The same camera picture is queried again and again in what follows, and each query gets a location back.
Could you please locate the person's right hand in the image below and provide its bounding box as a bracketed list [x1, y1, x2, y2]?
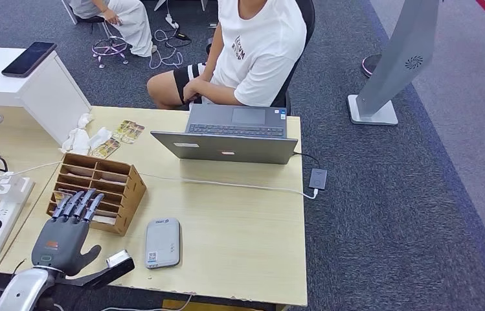
[182, 75, 205, 97]

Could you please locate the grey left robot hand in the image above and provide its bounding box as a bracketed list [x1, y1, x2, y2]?
[30, 189, 106, 278]

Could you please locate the person's left hand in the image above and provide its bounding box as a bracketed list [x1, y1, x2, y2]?
[184, 87, 210, 106]

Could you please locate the patterned room key card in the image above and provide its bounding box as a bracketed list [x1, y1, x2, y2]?
[52, 190, 74, 205]

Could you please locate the grey card reader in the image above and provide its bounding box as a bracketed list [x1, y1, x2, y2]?
[144, 217, 182, 270]

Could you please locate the white card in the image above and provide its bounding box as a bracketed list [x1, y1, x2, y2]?
[91, 213, 117, 225]

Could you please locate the wooden card organizer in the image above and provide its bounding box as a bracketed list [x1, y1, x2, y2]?
[45, 152, 148, 237]

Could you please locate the patterned yellow card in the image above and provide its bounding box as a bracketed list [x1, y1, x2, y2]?
[112, 120, 136, 143]
[89, 137, 120, 159]

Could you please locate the background person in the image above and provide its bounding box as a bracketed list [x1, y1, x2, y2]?
[68, 0, 157, 58]

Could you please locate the grey laptop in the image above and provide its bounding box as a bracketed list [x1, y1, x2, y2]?
[150, 103, 299, 166]

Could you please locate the white charger plug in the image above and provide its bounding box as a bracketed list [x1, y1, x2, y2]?
[0, 171, 34, 205]

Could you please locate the metal stool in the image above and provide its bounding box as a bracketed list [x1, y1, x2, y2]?
[74, 15, 131, 69]

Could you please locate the crumpled white tissue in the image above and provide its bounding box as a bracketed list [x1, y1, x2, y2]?
[58, 113, 93, 156]

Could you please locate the black office chair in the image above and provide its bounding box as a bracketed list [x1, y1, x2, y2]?
[269, 0, 316, 110]

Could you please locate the black power adapter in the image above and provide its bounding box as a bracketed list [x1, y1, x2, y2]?
[308, 168, 328, 191]

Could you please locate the white cabinet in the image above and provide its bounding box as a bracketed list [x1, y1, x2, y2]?
[0, 45, 91, 147]

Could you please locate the black smartphone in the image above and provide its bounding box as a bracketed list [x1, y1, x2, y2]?
[1, 41, 58, 79]

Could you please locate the round black base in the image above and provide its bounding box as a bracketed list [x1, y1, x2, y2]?
[361, 53, 383, 79]

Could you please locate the grey kiosk stand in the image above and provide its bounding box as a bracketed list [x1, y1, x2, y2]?
[347, 0, 441, 126]

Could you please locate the white floor cable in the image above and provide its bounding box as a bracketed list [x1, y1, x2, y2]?
[148, 27, 185, 69]

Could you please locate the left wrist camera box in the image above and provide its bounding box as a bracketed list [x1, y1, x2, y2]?
[55, 249, 136, 289]

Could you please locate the white charging cable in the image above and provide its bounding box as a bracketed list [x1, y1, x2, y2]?
[0, 161, 319, 200]

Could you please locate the black laptop power cable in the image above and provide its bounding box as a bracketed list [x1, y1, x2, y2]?
[291, 151, 321, 170]

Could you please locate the white frame leg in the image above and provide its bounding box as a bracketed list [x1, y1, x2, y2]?
[61, 0, 79, 26]

